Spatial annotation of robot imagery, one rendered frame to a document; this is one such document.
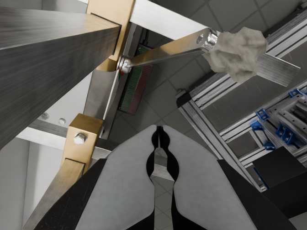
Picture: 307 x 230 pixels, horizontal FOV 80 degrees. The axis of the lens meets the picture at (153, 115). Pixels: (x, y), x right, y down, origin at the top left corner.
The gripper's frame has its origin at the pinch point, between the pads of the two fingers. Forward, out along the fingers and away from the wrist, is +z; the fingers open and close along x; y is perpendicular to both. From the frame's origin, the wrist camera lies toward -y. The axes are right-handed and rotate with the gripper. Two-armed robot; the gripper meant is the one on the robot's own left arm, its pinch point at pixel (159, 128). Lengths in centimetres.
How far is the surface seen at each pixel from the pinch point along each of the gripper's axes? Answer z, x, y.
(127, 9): 13.7, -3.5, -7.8
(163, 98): 101, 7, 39
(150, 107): 101, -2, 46
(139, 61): 9.9, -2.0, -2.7
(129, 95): 30.5, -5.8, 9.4
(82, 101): 38.7, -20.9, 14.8
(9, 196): 30, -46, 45
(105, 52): 8.1, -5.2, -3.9
